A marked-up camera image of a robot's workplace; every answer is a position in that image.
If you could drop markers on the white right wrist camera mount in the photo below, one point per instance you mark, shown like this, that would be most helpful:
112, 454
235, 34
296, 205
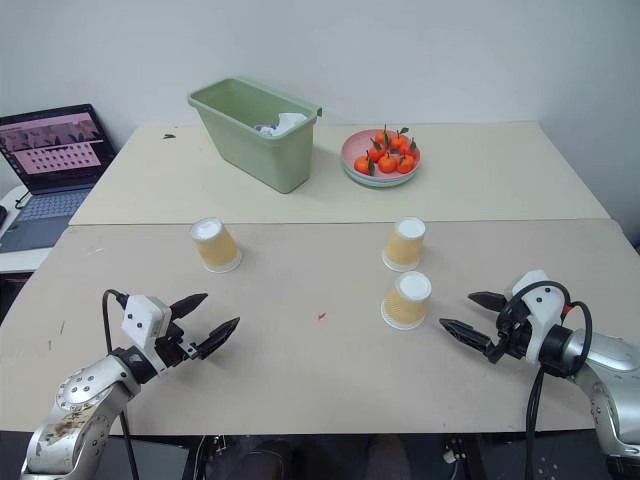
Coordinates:
545, 305

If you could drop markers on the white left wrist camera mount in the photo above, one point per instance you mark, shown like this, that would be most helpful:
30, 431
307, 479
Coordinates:
142, 320

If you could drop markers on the yellow paper cup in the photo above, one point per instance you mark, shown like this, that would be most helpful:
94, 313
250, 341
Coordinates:
406, 302
404, 245
216, 247

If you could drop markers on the crumpled white paper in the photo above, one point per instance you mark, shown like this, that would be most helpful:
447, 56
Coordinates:
285, 122

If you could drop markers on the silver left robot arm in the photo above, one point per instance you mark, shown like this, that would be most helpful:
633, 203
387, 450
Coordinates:
80, 400

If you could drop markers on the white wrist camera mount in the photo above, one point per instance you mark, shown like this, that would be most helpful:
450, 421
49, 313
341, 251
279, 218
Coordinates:
545, 305
142, 320

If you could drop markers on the open grey laptop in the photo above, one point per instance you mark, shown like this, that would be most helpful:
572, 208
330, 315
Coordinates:
50, 160

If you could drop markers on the pink plate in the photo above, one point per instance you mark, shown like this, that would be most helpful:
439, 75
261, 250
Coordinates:
355, 147

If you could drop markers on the orange tangerine with leaf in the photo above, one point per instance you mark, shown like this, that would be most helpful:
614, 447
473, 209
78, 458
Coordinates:
376, 153
362, 164
405, 163
409, 149
386, 163
381, 138
399, 141

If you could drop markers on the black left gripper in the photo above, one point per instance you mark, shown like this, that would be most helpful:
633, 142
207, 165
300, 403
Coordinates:
176, 347

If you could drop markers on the green plastic bin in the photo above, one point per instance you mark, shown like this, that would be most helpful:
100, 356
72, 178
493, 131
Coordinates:
270, 155

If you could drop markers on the light green plate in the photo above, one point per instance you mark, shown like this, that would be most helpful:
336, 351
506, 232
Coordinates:
380, 183

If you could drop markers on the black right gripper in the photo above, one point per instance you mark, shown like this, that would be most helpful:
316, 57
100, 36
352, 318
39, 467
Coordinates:
515, 330

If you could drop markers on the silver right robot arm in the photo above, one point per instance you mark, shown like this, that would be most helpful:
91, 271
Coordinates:
610, 370

